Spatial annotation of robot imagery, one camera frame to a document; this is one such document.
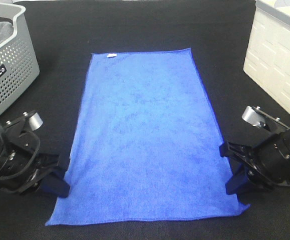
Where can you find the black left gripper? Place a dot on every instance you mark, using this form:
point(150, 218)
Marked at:
point(19, 147)

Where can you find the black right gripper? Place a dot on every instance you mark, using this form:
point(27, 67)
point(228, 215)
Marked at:
point(272, 154)

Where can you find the blue microfiber towel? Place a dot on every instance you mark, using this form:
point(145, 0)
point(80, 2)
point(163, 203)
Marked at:
point(146, 145)

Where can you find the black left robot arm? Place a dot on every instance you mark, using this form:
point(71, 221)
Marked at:
point(23, 167)

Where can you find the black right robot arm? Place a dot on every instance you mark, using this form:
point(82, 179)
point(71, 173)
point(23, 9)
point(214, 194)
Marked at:
point(265, 165)

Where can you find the grey perforated plastic basket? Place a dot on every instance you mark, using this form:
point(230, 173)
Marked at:
point(18, 62)

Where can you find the white plastic storage crate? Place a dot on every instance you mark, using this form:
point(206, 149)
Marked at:
point(267, 60)

